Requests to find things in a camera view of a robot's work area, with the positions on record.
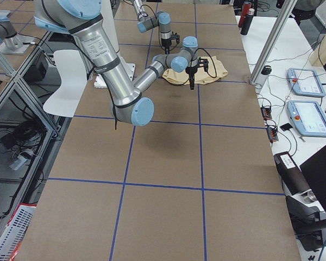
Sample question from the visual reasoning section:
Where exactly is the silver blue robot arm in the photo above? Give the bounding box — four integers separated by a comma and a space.
34, 1, 209, 126
129, 0, 180, 54

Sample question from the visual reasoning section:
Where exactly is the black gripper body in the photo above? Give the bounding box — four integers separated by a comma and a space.
185, 57, 209, 90
160, 32, 180, 54

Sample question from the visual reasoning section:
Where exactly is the brown paper table cover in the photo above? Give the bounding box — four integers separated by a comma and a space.
16, 3, 300, 260

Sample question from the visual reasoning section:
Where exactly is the cream long-sleeve graphic shirt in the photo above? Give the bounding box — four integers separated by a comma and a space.
162, 56, 228, 85

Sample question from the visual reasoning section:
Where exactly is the white plastic chair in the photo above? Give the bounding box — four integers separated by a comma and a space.
43, 49, 87, 117

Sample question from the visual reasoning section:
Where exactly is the red drink bottle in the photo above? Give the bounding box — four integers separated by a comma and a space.
238, 1, 252, 28

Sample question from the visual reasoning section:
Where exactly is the white central column base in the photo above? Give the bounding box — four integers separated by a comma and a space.
101, 0, 135, 81

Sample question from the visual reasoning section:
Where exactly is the near teach pendant tablet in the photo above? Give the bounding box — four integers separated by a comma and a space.
287, 101, 326, 138

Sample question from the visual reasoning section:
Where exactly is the teach pendant tablet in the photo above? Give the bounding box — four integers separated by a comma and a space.
287, 101, 326, 138
287, 68, 326, 98

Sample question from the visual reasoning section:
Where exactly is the black monitor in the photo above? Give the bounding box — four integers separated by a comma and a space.
300, 145, 326, 211

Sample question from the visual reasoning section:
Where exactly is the white perforated basket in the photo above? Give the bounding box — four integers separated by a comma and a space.
0, 203, 36, 260

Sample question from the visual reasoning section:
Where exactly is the far teach pendant tablet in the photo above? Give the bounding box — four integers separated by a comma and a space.
287, 68, 326, 98

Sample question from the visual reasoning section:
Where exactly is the aluminium frame post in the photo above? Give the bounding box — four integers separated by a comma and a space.
249, 0, 297, 85

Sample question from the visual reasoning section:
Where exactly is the black label printer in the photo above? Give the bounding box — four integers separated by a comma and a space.
273, 152, 310, 195

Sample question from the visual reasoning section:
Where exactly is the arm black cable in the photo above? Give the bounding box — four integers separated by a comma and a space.
162, 47, 218, 86

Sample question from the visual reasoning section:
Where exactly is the black drink bottle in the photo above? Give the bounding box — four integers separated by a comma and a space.
240, 8, 255, 35

